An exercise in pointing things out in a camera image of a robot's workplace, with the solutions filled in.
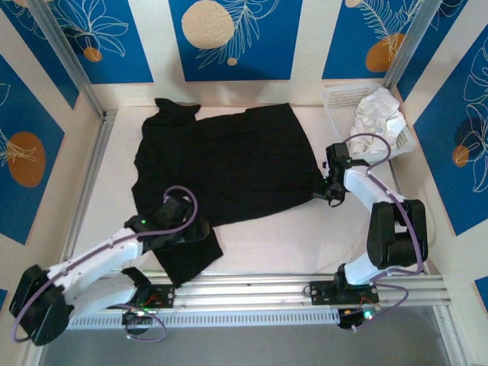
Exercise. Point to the black printed t-shirt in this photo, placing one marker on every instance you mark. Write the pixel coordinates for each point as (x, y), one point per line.
(228, 160)

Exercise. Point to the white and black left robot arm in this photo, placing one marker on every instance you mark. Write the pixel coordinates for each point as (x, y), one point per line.
(103, 255)

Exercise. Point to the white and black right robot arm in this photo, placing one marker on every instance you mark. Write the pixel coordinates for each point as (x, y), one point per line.
(362, 187)

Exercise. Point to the white perforated plastic basket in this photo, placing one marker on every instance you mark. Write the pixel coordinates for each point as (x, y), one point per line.
(339, 106)

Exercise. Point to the crumpled white cloth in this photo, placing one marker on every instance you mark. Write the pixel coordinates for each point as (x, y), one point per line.
(377, 114)

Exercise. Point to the black controller board box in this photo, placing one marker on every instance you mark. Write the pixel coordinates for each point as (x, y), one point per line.
(137, 318)
(354, 318)

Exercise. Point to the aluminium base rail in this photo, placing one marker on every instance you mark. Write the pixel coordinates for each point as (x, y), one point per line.
(248, 289)

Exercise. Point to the aluminium frame post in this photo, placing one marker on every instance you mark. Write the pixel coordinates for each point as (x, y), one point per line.
(65, 53)
(411, 42)

